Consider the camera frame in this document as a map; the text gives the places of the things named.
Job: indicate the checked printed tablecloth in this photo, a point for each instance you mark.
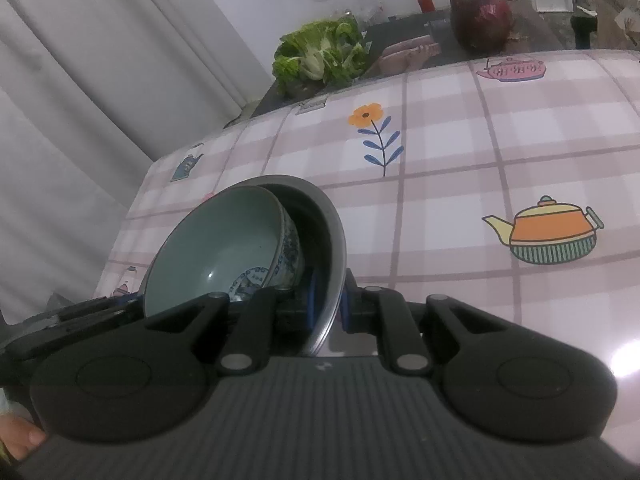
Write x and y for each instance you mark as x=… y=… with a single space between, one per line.
x=450 y=160

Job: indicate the white curtain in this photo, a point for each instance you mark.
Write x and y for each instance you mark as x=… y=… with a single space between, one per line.
x=100 y=85

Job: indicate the dark side table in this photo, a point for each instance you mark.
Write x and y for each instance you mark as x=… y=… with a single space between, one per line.
x=395 y=30

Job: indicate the beige frayed sofa cover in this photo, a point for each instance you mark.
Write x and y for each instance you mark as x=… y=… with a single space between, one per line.
x=610 y=5

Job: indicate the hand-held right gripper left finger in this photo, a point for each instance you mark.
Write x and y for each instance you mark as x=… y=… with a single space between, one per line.
x=311 y=310

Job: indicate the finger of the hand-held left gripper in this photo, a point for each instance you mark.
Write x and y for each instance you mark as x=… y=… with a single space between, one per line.
x=80 y=310
x=122 y=305

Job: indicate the person's left hand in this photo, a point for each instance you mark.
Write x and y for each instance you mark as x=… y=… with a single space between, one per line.
x=20 y=437

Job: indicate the medium steel bowl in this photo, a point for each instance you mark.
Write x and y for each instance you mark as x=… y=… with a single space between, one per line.
x=327 y=240

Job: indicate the pink packet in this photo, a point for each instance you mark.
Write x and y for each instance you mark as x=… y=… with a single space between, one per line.
x=407 y=55

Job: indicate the green ceramic bowl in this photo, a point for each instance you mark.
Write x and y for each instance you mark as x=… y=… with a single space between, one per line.
x=220 y=240

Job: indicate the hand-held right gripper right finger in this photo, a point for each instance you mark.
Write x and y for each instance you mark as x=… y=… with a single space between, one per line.
x=346 y=310

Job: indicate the green leafy lettuce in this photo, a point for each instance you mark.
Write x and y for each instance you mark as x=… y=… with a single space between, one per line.
x=320 y=52

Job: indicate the red onion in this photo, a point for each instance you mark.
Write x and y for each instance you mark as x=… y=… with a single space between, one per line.
x=482 y=17

